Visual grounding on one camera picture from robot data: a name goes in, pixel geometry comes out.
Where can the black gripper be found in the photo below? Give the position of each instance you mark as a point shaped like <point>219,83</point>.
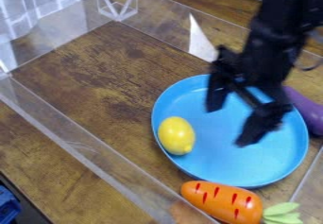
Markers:
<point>260,66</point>

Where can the yellow toy lemon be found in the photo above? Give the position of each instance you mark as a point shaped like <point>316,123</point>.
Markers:
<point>176,135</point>

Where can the blue round tray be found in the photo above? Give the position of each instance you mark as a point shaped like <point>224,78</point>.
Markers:
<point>216,160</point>

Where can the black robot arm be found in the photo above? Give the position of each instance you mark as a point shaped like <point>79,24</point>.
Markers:
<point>298,16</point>

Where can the purple toy eggplant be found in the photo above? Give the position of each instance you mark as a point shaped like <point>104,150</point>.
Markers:
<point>310,110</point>

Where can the orange toy carrot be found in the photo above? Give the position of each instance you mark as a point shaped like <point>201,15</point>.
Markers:
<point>235,205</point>

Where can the blue object at corner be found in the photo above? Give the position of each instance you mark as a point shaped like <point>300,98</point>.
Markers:
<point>9,206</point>

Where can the clear acrylic enclosure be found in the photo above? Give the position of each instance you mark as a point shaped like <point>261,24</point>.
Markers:
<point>104,129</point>

